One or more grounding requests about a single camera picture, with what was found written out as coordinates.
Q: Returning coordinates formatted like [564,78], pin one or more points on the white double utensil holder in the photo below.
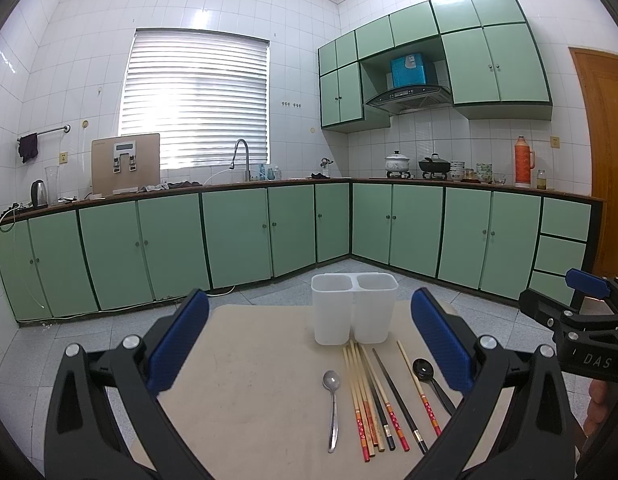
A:
[356,306]

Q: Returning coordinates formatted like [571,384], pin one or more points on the black wok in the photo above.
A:
[434,168]

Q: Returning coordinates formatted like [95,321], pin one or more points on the red end bamboo chopstick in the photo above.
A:
[420,391]

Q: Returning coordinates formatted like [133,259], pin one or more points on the blue box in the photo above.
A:
[412,69]

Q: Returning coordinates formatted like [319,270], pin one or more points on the plain bamboo chopstick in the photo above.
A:
[363,395]
[374,424]

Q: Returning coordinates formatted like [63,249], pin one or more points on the stacked bowls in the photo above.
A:
[456,172]

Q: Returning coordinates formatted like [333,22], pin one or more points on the towel rail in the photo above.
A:
[63,128]

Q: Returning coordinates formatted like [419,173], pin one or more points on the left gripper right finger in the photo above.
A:
[513,421]

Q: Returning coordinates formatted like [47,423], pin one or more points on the silver metal spoon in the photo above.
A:
[331,381]

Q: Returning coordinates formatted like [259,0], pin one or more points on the cardboard box with appliance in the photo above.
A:
[123,163]

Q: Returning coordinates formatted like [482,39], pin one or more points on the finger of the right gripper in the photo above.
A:
[543,309]
[586,283]

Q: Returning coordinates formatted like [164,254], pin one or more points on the upper green cabinets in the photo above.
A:
[483,51]

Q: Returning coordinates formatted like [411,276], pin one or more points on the black chopstick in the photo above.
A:
[381,421]
[401,403]

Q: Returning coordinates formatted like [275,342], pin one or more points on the dark hanging towel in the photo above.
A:
[28,147]

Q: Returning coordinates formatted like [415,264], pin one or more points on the window blinds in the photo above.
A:
[205,93]

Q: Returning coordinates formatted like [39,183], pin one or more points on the glass jar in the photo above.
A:
[541,180]

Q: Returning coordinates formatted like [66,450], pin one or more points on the electric kettle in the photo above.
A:
[38,194]

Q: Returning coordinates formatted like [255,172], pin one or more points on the red striped chopstick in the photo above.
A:
[371,449]
[356,408]

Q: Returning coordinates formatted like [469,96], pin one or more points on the patterned mug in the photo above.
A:
[484,172]

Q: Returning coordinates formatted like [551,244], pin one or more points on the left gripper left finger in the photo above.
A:
[82,437]

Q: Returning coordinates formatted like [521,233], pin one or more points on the black plastic spoon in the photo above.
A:
[424,371]

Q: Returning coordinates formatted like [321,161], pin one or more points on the orange thermos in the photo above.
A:
[524,163]

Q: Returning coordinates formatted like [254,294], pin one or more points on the red floral chopstick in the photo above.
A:
[382,394]

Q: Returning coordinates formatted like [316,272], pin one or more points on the range hood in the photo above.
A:
[410,99]

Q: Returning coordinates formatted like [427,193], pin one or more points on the lower green cabinets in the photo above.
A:
[123,253]

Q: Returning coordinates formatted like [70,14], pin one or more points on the white ceramic pot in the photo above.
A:
[397,166]

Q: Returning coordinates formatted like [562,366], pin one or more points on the green cabinets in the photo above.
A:
[483,51]
[123,253]

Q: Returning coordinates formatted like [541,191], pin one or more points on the right hand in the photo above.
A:
[597,408]

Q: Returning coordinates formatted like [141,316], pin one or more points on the wooden door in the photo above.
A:
[597,74]

